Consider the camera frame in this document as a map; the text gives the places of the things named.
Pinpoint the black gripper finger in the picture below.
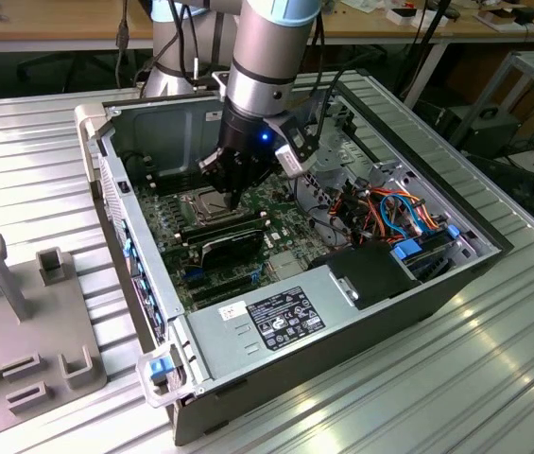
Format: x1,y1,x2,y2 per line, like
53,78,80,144
236,158,280,209
197,148,239,210

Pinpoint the silver CPU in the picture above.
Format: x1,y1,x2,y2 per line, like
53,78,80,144
198,193,230,217

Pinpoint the metal socket cover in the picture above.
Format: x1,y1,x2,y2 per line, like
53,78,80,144
189,187,247,223

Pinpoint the black RAM slot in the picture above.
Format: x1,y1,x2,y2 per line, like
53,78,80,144
146,161,209,181
180,211,267,240
184,219,271,246
150,172,211,194

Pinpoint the CPU socket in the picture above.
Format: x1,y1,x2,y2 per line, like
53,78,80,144
180,184,250,227

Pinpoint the black expansion slot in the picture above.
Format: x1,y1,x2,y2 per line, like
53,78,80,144
189,272,254,294
194,283,256,306

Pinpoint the black drive bay cover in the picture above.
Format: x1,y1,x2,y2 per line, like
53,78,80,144
307,244,422,312

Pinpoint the green motherboard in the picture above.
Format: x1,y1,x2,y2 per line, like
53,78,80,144
131,158,318,313

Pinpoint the black graphics card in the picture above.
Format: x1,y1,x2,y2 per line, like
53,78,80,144
198,230,267,271

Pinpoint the silver metal drive cage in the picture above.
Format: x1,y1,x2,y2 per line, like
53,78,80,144
294,87,376,247

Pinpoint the silver chipset heatsink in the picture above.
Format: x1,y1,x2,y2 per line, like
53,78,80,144
267,252,306,281

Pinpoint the wooden desk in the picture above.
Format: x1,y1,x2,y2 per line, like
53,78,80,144
0,0,154,54
303,0,534,98

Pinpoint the blue disk carrier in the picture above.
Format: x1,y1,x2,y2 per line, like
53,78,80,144
388,237,459,285

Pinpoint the grey power supply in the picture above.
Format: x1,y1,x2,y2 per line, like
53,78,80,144
184,263,360,384

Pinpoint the blue case latch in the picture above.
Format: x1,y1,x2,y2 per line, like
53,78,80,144
149,358,174,382

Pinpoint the grey metal PC case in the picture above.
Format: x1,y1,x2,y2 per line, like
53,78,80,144
73,79,516,448

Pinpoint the grey parts rack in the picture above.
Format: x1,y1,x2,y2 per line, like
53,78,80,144
0,232,108,418

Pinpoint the white cardboard box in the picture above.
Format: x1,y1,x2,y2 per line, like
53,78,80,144
386,5,451,28

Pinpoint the black equipment case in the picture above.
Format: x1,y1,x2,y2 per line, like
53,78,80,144
459,106,522,160

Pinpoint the brown cardboard box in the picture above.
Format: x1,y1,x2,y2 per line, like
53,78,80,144
475,7,521,33

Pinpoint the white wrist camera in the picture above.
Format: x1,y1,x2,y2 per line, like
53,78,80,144
266,114,319,180

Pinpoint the orange wire bundle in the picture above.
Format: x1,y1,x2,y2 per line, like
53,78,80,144
331,185,440,243

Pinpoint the blue SATA cable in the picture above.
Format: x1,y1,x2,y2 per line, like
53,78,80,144
378,190,426,236

